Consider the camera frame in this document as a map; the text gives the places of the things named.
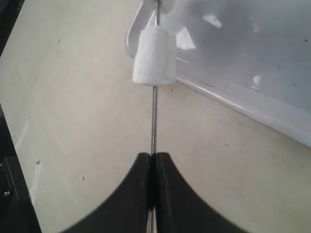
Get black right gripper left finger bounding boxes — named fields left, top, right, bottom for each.
left=64, top=152, right=151, bottom=233

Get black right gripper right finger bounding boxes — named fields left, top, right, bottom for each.
left=155, top=152, right=243, bottom=233

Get thin metal skewer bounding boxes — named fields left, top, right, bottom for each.
left=148, top=0, right=162, bottom=233

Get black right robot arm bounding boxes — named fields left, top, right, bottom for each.
left=0, top=150, right=242, bottom=233

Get white plastic tray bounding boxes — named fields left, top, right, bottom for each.
left=125, top=0, right=311, bottom=149

